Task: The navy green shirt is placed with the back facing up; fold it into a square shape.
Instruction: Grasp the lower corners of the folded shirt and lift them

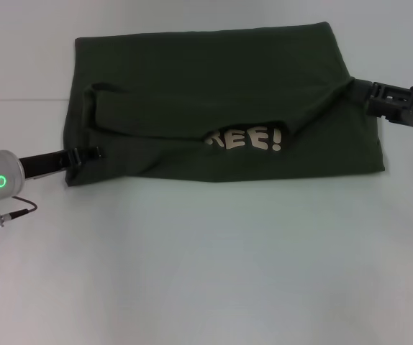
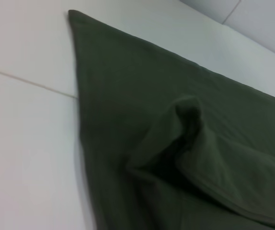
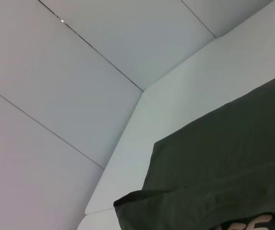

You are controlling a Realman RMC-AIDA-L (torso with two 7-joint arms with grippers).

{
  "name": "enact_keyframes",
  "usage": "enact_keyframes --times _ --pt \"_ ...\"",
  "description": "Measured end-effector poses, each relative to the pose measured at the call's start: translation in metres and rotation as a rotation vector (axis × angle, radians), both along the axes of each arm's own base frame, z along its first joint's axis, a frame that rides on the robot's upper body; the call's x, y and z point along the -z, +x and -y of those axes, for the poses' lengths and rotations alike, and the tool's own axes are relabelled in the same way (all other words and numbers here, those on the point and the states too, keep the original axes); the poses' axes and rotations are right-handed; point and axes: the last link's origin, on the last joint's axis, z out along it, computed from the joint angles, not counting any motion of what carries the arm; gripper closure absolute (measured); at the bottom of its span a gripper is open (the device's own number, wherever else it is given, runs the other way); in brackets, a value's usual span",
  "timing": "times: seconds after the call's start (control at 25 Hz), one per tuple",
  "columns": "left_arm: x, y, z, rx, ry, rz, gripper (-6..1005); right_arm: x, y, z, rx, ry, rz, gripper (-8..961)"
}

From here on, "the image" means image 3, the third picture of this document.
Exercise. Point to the dark green shirt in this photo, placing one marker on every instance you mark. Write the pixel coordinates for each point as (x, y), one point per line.
(219, 167)

